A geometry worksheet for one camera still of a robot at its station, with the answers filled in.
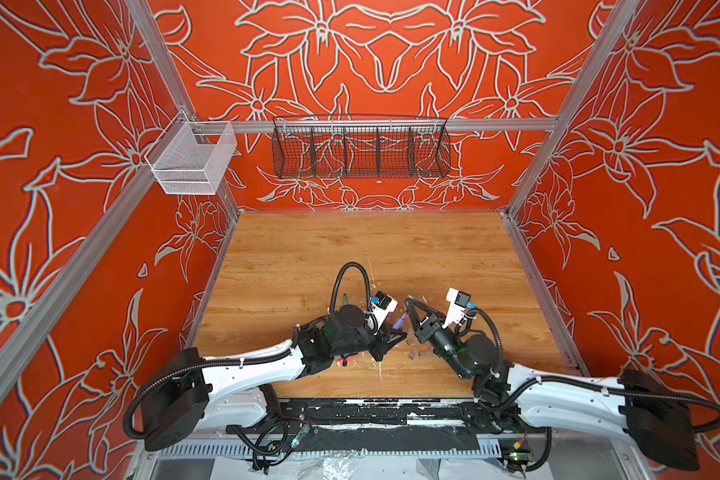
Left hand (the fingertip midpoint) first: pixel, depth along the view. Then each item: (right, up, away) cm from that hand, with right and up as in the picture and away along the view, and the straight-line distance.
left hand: (405, 332), depth 71 cm
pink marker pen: (-15, -5, -5) cm, 17 cm away
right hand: (-1, +7, -2) cm, 8 cm away
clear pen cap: (+4, -11, +12) cm, 17 cm away
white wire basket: (-65, +49, +22) cm, 84 cm away
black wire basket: (-11, +54, +26) cm, 61 cm away
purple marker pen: (-2, +3, -2) cm, 4 cm away
